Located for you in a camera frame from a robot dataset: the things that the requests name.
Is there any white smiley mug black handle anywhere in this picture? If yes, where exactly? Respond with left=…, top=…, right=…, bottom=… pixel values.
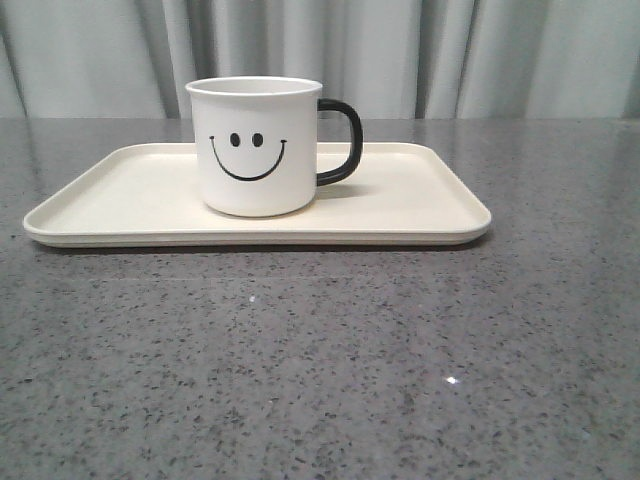
left=186, top=76, right=363, bottom=217

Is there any cream rectangular plastic tray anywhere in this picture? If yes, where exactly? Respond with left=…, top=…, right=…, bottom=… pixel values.
left=23, top=142, right=492, bottom=248

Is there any grey-white pleated curtain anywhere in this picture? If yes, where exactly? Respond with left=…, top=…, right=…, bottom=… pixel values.
left=1, top=1, right=639, bottom=119

